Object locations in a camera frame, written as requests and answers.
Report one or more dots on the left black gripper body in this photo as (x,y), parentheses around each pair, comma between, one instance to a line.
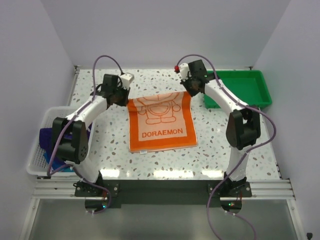
(121,93)

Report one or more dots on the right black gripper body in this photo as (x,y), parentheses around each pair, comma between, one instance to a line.
(190,85)

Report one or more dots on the orange Doraemon towel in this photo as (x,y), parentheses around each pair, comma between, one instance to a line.
(161,122)

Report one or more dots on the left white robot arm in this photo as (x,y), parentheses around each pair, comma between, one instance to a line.
(97,105)

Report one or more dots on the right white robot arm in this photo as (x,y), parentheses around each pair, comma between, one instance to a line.
(243,124)

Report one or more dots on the green plastic tray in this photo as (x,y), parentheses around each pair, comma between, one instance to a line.
(249,85)

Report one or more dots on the purple towel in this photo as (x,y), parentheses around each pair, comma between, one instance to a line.
(45,140)

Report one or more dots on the white plastic basket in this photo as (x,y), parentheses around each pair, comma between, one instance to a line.
(40,150)

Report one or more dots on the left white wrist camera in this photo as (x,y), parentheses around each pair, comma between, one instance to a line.
(127,79)

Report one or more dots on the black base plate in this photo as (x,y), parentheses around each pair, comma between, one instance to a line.
(115,193)

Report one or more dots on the aluminium rail frame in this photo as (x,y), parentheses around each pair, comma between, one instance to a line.
(62,188)

